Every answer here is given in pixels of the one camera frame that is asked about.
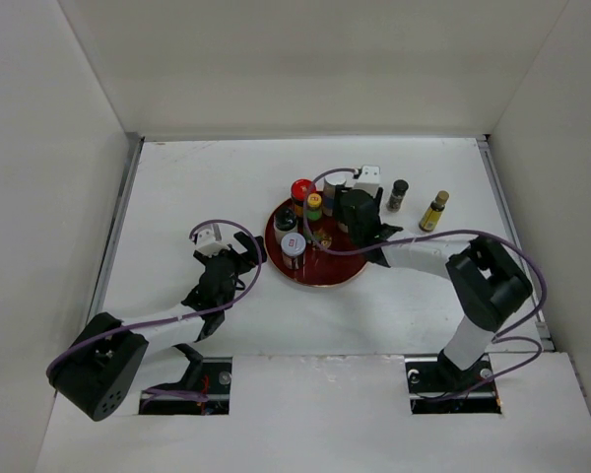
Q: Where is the red lid chili sauce jar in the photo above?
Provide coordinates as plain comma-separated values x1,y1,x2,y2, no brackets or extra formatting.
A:
291,178,321,220

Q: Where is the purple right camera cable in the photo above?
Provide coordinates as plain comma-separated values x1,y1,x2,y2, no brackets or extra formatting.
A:
302,167,548,403

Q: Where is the silver lid blue label jar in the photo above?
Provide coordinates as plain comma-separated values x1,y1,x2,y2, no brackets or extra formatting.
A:
322,172,347,217

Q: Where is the small black cap spice jar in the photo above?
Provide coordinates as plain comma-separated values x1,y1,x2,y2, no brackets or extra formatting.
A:
386,179,409,213

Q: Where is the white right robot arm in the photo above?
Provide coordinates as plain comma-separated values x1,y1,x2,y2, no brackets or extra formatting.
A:
334,189,533,393

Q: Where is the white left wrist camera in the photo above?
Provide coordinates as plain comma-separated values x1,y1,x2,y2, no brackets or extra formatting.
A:
190,224,229,257

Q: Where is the right robot arm base mount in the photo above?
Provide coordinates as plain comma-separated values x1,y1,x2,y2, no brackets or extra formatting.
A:
405,355,501,415

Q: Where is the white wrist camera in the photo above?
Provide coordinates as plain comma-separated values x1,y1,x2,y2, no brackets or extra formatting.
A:
353,165,380,197
190,224,229,257

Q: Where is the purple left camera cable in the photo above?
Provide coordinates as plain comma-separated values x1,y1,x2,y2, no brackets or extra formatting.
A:
45,219,268,406

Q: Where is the grey lid spice jar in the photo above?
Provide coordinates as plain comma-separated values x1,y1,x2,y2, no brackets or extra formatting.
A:
281,232,306,271

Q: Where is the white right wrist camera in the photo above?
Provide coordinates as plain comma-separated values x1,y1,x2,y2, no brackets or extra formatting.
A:
353,165,380,197

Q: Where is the red round tray gold rim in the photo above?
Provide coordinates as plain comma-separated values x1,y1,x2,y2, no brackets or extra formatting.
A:
264,199,366,287

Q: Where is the purple camera cable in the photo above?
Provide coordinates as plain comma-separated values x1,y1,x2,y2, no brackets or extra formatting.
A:
302,167,548,403
45,219,268,406

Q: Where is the black lid seasoning bottle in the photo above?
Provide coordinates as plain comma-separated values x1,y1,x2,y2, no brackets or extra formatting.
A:
273,206,298,244

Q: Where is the left robot arm base mount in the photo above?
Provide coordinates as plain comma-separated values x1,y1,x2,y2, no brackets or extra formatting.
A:
138,344,233,417

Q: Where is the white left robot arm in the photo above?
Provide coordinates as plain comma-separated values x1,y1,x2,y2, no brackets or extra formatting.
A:
46,226,267,422

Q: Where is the yellow label small oil bottle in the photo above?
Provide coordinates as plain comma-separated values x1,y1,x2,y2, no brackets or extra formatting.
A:
419,190,449,233

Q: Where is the aluminium table edge rail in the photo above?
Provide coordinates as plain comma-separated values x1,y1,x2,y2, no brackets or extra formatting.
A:
78,132,145,331

